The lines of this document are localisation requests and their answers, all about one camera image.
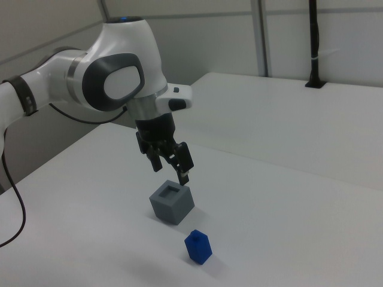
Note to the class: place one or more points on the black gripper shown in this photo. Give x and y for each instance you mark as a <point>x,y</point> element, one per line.
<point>155,128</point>

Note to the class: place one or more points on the blue block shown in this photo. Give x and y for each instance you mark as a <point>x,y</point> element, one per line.
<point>199,248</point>

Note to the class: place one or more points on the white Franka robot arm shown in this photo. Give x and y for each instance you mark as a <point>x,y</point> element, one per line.
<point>125,42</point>

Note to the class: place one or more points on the grey hollow cuboid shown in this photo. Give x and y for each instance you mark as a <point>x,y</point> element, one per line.
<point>176,206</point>

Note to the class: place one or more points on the black pole with base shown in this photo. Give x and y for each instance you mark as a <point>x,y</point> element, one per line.
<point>314,36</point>

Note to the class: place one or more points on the wide grey partition post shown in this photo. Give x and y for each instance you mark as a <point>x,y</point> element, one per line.
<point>264,36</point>

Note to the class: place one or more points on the thin grey partition post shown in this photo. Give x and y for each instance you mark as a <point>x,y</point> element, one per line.
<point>103,10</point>

